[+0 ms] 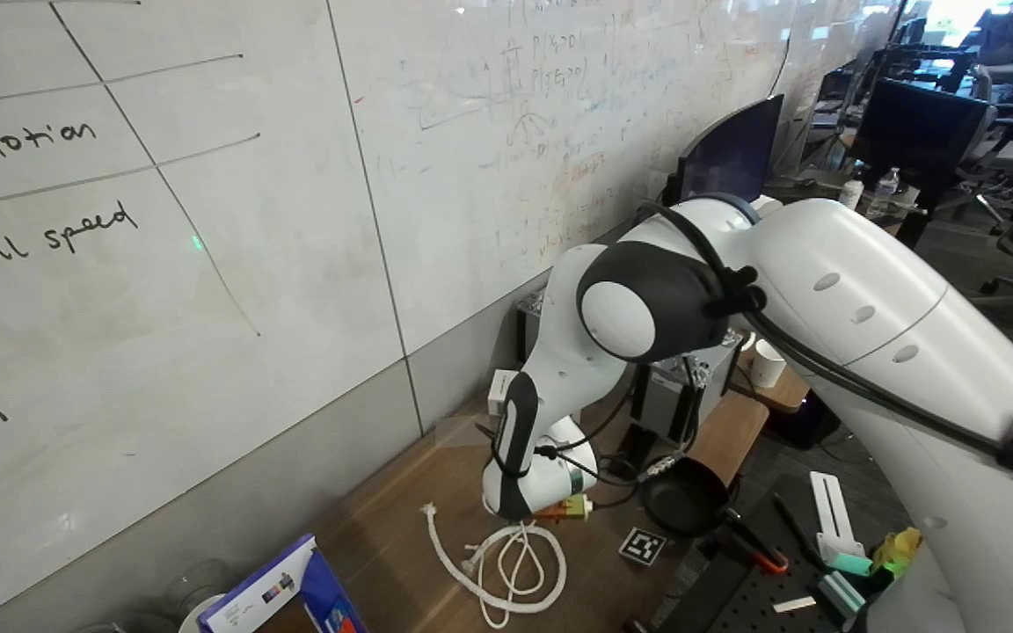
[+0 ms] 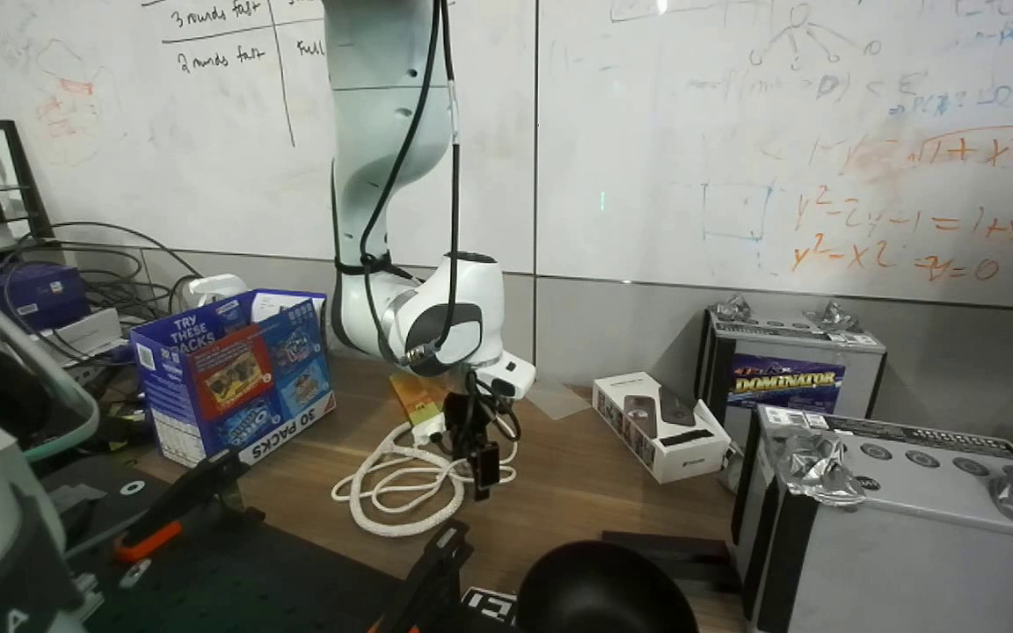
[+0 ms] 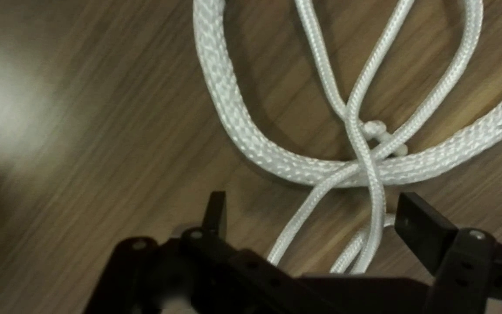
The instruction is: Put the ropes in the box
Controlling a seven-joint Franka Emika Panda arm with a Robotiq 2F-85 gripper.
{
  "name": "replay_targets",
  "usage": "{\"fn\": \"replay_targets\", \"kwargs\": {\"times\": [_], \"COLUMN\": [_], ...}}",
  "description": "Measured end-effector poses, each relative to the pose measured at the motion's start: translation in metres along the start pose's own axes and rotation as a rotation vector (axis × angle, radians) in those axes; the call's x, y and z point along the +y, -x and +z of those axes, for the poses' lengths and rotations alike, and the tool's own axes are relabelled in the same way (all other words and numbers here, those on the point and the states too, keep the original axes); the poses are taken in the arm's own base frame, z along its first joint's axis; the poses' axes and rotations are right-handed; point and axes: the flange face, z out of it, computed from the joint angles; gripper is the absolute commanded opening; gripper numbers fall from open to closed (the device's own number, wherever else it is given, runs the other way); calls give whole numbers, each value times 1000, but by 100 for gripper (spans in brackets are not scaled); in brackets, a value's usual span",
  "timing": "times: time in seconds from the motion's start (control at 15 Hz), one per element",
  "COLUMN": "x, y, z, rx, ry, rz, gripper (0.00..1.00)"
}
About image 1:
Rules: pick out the small open white box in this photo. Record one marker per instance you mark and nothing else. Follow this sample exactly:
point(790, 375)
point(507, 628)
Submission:
point(500, 389)

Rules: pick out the white plastic tool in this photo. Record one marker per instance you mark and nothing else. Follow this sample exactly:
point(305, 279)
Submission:
point(834, 521)

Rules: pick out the white cup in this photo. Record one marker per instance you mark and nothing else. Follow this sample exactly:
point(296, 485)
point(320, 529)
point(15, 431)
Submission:
point(765, 363)

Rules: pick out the blue snack cardboard box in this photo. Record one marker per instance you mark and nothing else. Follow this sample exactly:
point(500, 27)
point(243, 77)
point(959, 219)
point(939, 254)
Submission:
point(281, 584)

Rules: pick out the black bowl pan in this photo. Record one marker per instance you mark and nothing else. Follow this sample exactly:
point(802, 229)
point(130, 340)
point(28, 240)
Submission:
point(684, 497)

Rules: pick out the whiteboard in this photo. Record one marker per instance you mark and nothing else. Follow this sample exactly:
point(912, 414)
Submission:
point(177, 293)

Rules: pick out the yellow-green small object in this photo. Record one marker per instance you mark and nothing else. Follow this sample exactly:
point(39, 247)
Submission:
point(898, 550)

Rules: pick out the black white marker tag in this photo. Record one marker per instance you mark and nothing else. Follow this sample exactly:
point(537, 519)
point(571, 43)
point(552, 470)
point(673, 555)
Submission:
point(643, 548)

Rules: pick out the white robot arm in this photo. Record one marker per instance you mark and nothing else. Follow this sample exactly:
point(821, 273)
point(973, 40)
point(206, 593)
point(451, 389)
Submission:
point(879, 352)

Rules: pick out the large grey metal case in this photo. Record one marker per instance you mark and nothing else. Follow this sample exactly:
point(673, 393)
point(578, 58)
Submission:
point(670, 397)

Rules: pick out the teal plastic piece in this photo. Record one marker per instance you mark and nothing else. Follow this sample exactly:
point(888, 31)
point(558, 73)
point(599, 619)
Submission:
point(848, 580)

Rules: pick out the black office chair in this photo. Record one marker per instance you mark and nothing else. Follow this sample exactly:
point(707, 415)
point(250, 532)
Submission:
point(922, 129)

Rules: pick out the black table mat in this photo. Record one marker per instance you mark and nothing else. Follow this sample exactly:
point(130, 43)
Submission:
point(790, 494)

